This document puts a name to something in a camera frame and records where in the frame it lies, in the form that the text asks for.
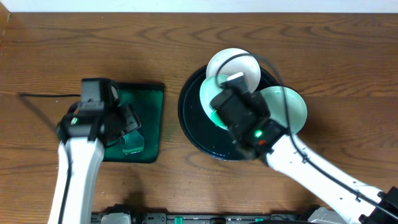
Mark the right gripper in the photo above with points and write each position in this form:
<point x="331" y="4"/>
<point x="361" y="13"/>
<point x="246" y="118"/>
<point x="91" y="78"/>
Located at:
<point x="256" y="98"/>

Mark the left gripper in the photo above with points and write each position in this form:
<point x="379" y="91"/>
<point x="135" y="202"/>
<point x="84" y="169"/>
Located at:
<point x="125" y="117"/>

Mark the green sponge cloth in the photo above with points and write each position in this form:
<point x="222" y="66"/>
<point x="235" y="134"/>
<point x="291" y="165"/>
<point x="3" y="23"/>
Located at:
<point x="133" y="143"/>

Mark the teal plate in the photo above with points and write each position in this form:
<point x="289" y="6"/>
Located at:
<point x="208" y="90"/>
<point x="297" y="109"/>

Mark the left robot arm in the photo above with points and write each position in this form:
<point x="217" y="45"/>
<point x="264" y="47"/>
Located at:
<point x="90" y="134"/>

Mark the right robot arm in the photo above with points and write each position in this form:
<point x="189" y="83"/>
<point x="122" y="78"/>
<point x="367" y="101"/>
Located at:
<point x="353" y="200"/>

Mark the black rectangular tray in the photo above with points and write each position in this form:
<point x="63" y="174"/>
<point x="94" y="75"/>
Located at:
<point x="147" y="100"/>

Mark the black round tray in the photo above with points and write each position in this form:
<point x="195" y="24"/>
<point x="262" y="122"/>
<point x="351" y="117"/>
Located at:
<point x="218" y="142"/>

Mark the white plate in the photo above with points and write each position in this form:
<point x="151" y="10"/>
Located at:
<point x="246" y="64"/>

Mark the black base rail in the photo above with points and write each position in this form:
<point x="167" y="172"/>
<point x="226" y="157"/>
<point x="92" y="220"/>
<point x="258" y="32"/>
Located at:
<point x="121" y="214"/>

